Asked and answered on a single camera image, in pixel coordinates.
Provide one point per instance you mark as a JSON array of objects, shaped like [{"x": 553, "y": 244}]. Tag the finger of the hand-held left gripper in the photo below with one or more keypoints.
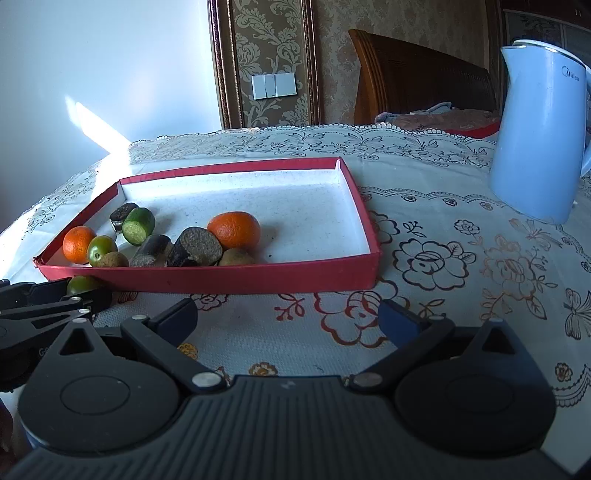
[
  {"x": 41, "y": 316},
  {"x": 46, "y": 291}
]

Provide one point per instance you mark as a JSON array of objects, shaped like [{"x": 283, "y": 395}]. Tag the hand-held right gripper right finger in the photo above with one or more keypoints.
[{"x": 397, "y": 323}]

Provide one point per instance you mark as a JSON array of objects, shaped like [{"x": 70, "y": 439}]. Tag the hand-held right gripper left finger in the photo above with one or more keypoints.
[{"x": 178, "y": 319}]

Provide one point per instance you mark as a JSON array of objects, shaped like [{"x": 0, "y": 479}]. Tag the green tomato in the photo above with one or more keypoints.
[{"x": 82, "y": 284}]

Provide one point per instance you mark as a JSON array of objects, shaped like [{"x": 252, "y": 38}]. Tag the mandarin orange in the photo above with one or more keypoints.
[
  {"x": 77, "y": 244},
  {"x": 235, "y": 229}
]

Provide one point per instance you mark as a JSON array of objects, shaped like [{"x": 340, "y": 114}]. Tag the brown kiwi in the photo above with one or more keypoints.
[
  {"x": 114, "y": 260},
  {"x": 236, "y": 257}
]

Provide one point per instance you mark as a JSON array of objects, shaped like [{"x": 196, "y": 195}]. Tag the dark sugarcane piece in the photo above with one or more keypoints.
[
  {"x": 194, "y": 244},
  {"x": 150, "y": 249}
]

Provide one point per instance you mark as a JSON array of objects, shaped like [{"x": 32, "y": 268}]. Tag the green cucumber piece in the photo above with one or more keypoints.
[{"x": 141, "y": 221}]

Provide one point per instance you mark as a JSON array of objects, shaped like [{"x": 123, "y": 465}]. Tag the dark water chestnut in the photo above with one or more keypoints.
[{"x": 121, "y": 213}]

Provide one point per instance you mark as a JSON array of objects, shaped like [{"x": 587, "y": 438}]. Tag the red shallow cardboard box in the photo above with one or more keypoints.
[{"x": 277, "y": 207}]

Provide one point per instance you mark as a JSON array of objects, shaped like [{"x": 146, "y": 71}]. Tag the pink blanket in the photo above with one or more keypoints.
[{"x": 438, "y": 121}]

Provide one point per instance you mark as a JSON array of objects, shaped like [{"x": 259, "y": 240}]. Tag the red striped cloth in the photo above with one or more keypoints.
[{"x": 480, "y": 130}]

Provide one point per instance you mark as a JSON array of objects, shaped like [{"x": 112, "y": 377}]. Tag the grey cloth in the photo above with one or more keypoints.
[{"x": 436, "y": 109}]

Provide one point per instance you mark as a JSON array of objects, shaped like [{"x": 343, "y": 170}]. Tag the light blue electric kettle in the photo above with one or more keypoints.
[{"x": 531, "y": 138}]

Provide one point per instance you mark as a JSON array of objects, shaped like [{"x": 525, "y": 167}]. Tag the wardrobe with sliding doors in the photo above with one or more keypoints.
[{"x": 535, "y": 23}]

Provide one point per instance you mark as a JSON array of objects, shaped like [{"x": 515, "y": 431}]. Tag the white wall light switch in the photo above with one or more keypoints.
[{"x": 274, "y": 85}]

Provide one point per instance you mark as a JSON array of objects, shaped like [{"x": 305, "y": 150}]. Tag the wooden wall panel frame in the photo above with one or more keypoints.
[{"x": 217, "y": 69}]

